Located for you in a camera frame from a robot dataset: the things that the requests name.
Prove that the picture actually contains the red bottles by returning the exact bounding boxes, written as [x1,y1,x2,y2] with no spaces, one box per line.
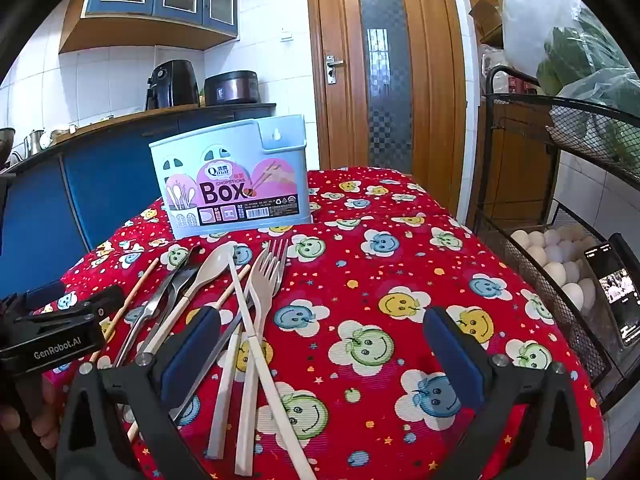
[505,72,538,95]

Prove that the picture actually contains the blue kitchen counter cabinet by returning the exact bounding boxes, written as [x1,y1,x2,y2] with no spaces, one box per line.
[0,103,277,301]

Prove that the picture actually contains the black smartphone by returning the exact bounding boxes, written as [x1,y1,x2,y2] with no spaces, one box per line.
[582,242,640,351]

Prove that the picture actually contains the wooden cabinet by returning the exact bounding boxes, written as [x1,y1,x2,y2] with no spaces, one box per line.
[480,90,561,226]

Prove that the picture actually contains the clear bag of green vegetables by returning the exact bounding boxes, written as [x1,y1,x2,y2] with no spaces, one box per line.
[536,5,640,181]

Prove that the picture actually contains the red smiley flower tablecloth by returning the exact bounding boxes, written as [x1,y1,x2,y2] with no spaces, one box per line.
[42,166,603,480]

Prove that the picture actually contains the clear plastic bag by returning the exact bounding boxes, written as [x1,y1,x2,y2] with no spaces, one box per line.
[477,42,506,91]

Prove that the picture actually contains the beige plastic fork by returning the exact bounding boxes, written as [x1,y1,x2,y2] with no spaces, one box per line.
[234,252,281,478]

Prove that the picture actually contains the person's left hand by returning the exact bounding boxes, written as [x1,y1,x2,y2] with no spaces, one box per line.
[27,377,63,441]

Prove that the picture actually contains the pile of white eggs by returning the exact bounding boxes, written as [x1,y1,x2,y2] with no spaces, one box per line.
[510,225,598,313]

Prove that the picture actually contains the wooden door with glass pane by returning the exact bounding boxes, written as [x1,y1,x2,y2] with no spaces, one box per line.
[305,0,468,191]

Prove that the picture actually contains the stainless steel kettle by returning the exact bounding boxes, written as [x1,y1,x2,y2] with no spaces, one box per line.
[22,129,51,157]

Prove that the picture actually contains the cardboard box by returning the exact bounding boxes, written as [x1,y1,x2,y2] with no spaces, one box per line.
[470,0,506,46]

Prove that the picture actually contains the black metal wire rack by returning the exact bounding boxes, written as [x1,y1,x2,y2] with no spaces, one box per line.
[472,64,640,411]

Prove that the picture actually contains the light blue utensil holder box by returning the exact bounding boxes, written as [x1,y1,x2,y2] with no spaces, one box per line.
[148,114,315,241]

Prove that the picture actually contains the black air fryer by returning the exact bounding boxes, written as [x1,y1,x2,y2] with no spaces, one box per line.
[145,59,198,111]

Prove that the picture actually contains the metal spoon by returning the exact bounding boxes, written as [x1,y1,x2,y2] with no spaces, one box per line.
[132,262,201,363]
[114,246,203,367]

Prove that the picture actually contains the dark rice cooker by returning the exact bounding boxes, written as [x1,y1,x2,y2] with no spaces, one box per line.
[202,70,260,107]

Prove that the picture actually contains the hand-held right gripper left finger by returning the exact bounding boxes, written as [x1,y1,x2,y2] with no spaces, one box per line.
[52,305,223,480]

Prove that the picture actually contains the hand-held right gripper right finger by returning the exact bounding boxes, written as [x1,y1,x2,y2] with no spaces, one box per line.
[422,305,588,480]

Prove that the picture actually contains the metal door handle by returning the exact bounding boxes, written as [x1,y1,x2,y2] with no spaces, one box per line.
[324,54,346,83]

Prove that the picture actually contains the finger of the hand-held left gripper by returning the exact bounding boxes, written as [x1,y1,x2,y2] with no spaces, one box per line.
[10,280,68,311]
[30,285,126,323]

